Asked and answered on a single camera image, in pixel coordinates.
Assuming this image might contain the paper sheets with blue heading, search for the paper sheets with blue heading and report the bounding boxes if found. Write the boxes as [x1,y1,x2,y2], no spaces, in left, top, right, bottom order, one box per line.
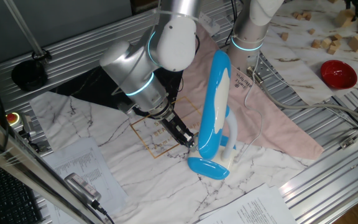
[196,183,298,224]

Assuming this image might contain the red emergency stop button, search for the red emergency stop button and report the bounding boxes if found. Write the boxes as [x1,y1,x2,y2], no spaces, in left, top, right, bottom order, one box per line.
[6,111,23,128]

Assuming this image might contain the black keyboard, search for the black keyboard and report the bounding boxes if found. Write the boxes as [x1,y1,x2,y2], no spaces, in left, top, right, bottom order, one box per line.
[0,155,43,224]

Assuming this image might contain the shiny metal frame bar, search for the shiny metal frame bar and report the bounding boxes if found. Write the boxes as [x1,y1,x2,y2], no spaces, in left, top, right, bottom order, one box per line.
[0,105,105,224]

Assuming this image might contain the thick grey robot cable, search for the thick grey robot cable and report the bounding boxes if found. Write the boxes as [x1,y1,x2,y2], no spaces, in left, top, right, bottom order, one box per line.
[246,65,358,138]

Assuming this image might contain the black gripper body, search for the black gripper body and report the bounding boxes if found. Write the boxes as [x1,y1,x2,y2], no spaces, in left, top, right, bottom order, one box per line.
[159,111,190,139]

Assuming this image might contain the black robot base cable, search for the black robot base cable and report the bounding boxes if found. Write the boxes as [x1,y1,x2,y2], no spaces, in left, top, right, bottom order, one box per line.
[226,0,239,47]

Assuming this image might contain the blue and white desk lamp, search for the blue and white desk lamp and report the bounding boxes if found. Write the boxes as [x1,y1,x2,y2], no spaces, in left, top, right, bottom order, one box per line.
[187,49,239,180]

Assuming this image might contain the black tool with cables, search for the black tool with cables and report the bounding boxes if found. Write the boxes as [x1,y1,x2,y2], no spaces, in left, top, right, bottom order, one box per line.
[345,0,358,18]

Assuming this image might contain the printed white paper sheets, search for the printed white paper sheets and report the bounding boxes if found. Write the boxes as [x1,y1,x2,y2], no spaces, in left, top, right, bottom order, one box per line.
[42,137,129,224]

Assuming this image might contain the black device cable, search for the black device cable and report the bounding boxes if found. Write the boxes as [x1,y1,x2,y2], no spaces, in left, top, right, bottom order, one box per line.
[91,200,116,224]

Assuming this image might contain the grey metal clamp bracket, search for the grey metal clamp bracket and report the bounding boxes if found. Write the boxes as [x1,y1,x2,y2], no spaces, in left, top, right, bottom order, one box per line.
[20,114,40,144]

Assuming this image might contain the white power strip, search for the white power strip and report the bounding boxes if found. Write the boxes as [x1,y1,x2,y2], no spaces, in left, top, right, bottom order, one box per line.
[197,12,221,35]

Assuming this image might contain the grey handheld device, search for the grey handheld device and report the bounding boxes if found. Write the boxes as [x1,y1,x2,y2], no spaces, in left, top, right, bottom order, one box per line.
[63,172,102,206]

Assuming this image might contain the red bowl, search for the red bowl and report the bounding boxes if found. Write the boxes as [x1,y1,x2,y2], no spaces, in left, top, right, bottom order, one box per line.
[319,60,358,90]

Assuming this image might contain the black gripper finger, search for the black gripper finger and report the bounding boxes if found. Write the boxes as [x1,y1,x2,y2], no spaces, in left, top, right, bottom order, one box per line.
[186,130,198,146]
[175,136,194,149]

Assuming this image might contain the marble pink black tablecloth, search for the marble pink black tablecloth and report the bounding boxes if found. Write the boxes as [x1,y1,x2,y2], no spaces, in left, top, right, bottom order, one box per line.
[29,21,325,224]

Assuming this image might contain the thin white lamp cable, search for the thin white lamp cable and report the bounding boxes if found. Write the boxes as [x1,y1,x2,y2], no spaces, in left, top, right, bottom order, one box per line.
[234,54,264,159]

